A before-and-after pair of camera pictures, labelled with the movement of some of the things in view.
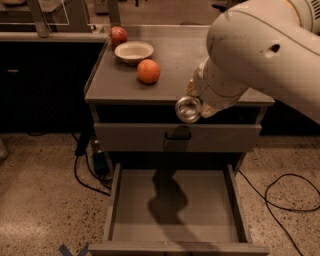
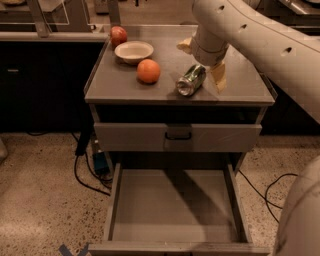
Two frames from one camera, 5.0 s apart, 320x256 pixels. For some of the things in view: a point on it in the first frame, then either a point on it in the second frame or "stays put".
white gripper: (202, 84) -> (207, 55)
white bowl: (133, 52) stays put
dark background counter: (43, 77) stays put
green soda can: (187, 109) -> (193, 78)
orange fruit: (148, 71) stays put
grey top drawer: (141, 137) stays put
